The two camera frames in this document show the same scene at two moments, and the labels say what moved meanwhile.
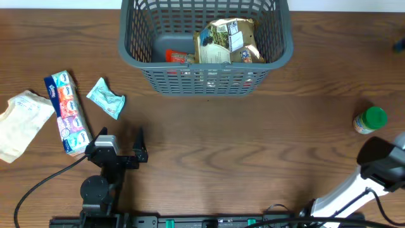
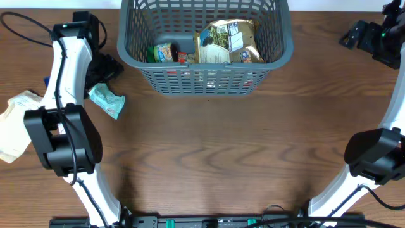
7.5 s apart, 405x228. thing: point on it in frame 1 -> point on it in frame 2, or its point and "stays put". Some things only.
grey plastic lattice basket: (149, 28) stays put
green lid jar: (371, 119) -> (159, 53)
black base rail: (217, 221) stays put
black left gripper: (140, 154) -> (109, 64)
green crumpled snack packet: (111, 103) stays put
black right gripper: (400, 47) -> (371, 30)
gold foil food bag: (228, 40) stays put
